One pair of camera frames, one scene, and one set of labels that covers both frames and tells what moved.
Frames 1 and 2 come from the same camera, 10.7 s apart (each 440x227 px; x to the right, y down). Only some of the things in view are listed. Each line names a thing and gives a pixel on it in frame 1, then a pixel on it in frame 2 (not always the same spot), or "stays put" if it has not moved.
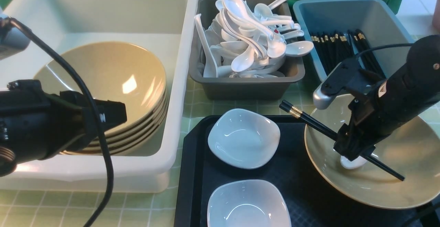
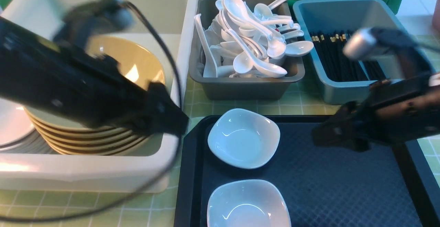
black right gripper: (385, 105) to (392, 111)
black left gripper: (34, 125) to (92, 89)
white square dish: (247, 203) stays put
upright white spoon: (210, 67) stays put
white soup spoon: (349, 164) to (263, 71)
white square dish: (243, 138) stays put
